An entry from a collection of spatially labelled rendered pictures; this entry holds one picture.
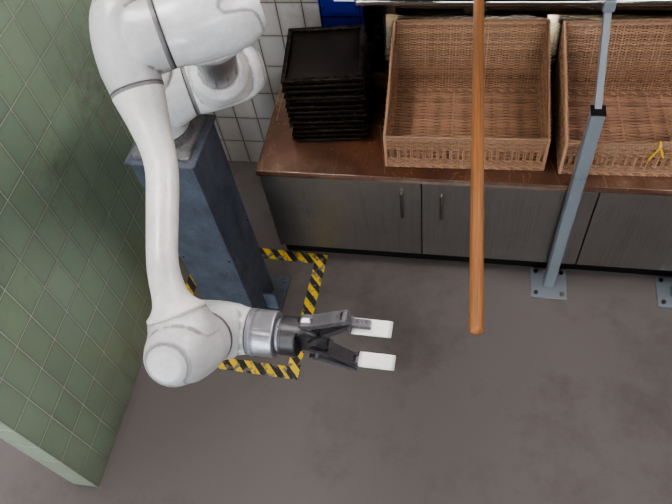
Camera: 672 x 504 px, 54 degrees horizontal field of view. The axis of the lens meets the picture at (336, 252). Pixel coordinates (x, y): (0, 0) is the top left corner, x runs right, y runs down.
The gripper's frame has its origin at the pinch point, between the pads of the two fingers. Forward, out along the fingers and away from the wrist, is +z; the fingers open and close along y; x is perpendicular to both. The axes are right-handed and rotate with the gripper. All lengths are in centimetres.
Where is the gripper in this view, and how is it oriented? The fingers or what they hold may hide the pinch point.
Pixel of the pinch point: (387, 346)
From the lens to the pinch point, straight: 121.9
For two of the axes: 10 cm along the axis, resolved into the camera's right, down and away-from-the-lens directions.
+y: 1.1, 5.6, 8.2
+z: 9.8, 0.8, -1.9
